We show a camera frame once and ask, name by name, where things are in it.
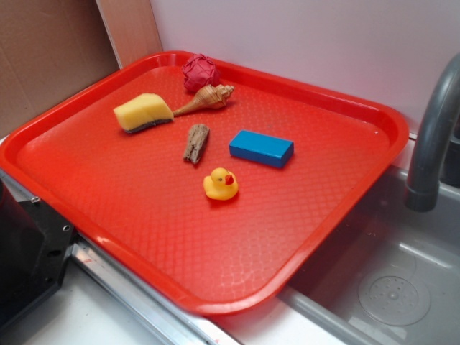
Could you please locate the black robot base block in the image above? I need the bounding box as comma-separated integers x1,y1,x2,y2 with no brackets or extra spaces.
1,183,76,332

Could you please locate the yellow rubber duck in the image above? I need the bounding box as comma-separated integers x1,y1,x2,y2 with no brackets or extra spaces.
203,167,239,201

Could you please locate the red plastic tray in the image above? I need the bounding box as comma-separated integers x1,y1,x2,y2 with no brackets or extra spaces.
1,52,409,316

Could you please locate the blue rectangular block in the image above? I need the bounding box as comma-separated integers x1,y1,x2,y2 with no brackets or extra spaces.
229,130,294,168

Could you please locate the brown wood piece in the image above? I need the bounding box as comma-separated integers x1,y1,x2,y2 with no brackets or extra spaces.
183,124,210,165

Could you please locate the tan conch seashell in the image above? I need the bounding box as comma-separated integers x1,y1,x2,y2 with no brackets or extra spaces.
173,84,235,117

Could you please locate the yellow sponge with grey base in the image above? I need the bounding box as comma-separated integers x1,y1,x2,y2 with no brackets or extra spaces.
114,93,174,133

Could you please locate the crumpled red paper ball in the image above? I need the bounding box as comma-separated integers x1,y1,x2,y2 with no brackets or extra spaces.
182,54,221,93

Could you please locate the grey plastic sink basin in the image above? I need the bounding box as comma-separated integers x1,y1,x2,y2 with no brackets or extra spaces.
280,168,459,344

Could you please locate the grey curved faucet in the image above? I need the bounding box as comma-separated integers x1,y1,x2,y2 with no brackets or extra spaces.
404,55,459,212

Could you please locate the brown cardboard panel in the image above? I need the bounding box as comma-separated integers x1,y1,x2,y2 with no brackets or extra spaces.
1,1,162,137

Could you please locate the silver metal rail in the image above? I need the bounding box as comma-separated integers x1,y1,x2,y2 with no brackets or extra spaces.
0,168,231,345

